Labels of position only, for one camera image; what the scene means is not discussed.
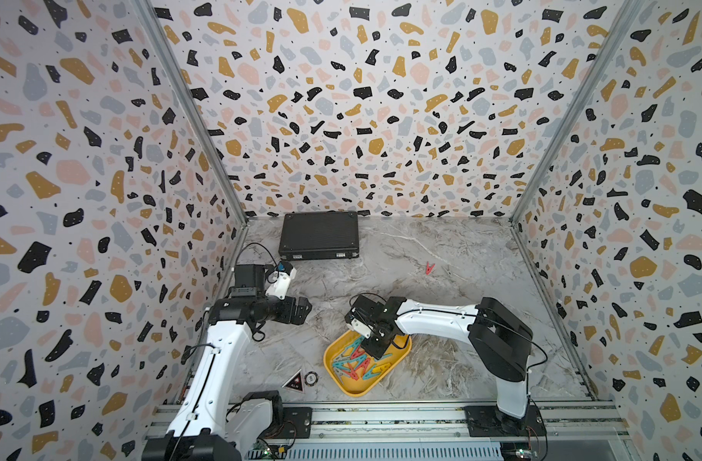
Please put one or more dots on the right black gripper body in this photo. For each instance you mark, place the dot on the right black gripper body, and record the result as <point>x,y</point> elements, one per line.
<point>373,345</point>

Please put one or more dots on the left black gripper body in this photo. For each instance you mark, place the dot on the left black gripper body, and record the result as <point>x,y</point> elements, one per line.
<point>285,310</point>

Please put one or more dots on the yellow plastic storage tray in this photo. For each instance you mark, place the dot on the yellow plastic storage tray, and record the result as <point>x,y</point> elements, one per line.
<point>370,371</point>

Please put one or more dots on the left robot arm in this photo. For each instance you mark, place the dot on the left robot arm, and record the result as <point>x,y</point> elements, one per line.
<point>208,426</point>

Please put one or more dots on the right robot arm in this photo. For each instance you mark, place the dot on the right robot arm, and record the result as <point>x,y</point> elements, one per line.
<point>502,341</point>

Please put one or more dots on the red clothespin in tray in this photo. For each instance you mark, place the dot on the red clothespin in tray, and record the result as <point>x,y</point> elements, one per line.
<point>357,353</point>

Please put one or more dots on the black triangle marker sticker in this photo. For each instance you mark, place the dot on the black triangle marker sticker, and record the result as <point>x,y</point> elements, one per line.
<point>296,382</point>

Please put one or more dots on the black hard case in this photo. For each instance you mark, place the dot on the black hard case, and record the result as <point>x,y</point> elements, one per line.
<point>320,235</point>

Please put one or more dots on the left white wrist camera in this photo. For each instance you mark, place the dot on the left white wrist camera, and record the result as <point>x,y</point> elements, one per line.
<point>279,279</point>

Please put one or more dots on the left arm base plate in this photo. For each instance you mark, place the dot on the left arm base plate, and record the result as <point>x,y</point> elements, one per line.
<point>293,423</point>

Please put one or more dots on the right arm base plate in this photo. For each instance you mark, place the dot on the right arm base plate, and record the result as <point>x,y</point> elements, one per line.
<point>489,421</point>

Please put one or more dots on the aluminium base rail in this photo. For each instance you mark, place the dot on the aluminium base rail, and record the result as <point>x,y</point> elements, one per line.
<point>435,430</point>

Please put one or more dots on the left frame aluminium post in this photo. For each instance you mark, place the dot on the left frame aluminium post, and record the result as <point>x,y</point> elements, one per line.
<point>144,10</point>

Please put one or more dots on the frame aluminium post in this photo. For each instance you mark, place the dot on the frame aluminium post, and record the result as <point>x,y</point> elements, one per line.
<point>144,10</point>
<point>611,44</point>

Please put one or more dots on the right frame aluminium post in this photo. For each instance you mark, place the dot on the right frame aluminium post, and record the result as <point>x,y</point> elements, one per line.
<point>611,44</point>

